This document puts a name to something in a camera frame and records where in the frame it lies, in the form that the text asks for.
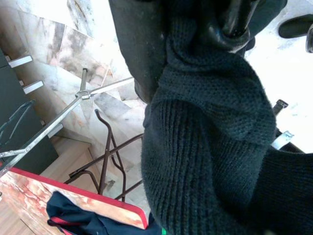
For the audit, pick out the silver metal clothes rack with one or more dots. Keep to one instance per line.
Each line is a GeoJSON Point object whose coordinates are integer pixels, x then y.
{"type": "Point", "coordinates": [84, 94]}

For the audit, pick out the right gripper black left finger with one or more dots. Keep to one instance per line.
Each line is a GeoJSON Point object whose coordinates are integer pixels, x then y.
{"type": "Point", "coordinates": [141, 36]}

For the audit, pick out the black knit garment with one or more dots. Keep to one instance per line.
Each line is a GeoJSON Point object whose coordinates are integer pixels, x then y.
{"type": "Point", "coordinates": [207, 147]}

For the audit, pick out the light wooden sideboard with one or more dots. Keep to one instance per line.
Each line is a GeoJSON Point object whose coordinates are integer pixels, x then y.
{"type": "Point", "coordinates": [73, 159]}

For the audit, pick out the green plastic hanger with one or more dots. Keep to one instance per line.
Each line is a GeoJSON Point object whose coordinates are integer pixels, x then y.
{"type": "Point", "coordinates": [163, 230]}

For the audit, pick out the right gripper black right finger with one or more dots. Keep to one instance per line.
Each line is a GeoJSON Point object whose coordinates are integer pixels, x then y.
{"type": "Point", "coordinates": [269, 14]}

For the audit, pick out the thin dark grey hanger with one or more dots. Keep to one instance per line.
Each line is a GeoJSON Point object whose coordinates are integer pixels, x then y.
{"type": "Point", "coordinates": [28, 104]}

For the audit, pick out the black low tv cabinet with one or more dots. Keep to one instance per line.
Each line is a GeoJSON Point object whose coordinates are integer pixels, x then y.
{"type": "Point", "coordinates": [7, 83]}

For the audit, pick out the navy shirt with red trim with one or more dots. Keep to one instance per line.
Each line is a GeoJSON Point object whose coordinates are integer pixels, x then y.
{"type": "Point", "coordinates": [80, 220]}

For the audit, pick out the marble top folding table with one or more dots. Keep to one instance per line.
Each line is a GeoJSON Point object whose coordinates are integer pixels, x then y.
{"type": "Point", "coordinates": [36, 195]}

